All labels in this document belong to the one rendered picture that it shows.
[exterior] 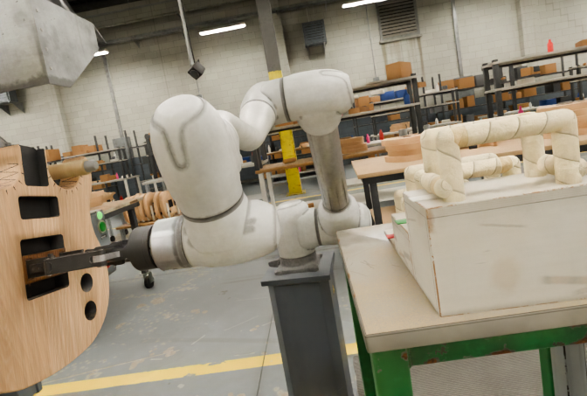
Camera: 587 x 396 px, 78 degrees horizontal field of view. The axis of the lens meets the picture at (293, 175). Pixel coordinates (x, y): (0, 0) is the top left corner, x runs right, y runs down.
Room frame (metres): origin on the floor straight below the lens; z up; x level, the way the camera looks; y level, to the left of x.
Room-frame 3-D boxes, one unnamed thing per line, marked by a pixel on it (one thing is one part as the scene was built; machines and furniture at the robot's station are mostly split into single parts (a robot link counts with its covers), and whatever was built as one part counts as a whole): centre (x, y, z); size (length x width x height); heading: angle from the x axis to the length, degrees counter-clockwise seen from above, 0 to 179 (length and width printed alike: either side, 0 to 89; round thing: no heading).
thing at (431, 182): (0.59, -0.23, 1.12); 0.11 x 0.03 x 0.03; 176
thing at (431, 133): (0.62, -0.33, 1.20); 0.20 x 0.03 x 0.03; 85
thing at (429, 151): (0.63, -0.24, 1.15); 0.03 x 0.03 x 0.09
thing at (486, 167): (0.70, -0.33, 1.12); 0.20 x 0.03 x 0.03; 85
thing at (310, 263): (1.48, 0.06, 0.73); 0.22 x 0.18 x 0.06; 79
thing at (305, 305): (1.48, 0.04, 0.35); 0.28 x 0.28 x 0.70; 79
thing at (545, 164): (0.57, -0.42, 1.12); 0.11 x 0.03 x 0.03; 176
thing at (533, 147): (0.61, -0.41, 1.15); 0.03 x 0.03 x 0.09
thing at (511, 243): (0.58, -0.32, 1.02); 0.27 x 0.15 x 0.17; 86
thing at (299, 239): (1.47, 0.03, 0.87); 0.18 x 0.16 x 0.22; 82
